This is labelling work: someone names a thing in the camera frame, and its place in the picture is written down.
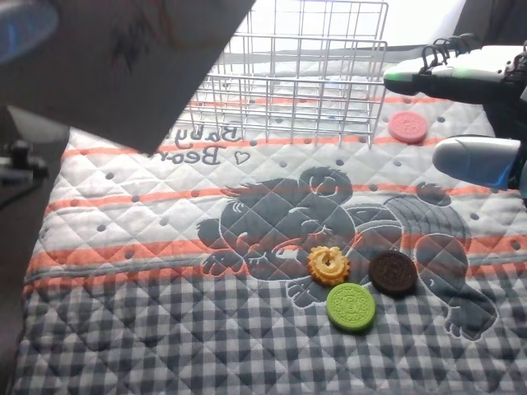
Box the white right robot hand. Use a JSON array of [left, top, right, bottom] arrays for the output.
[[382, 33, 527, 198]]

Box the beige book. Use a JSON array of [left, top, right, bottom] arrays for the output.
[[0, 0, 257, 156]]

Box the pink toy cookie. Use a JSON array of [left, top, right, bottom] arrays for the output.
[[387, 110, 427, 145]]

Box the brown toy sandwich cookie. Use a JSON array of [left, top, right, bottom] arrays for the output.
[[368, 250, 418, 296]]

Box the yellow toy butter cookie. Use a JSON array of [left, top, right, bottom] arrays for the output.
[[307, 245, 351, 286]]

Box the green toy sandwich cookie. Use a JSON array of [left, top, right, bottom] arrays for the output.
[[326, 282, 376, 332]]

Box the grey quilt with bear print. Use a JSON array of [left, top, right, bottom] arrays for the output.
[[10, 40, 527, 395]]

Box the white wire basket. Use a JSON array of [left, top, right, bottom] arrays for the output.
[[183, 0, 389, 149]]

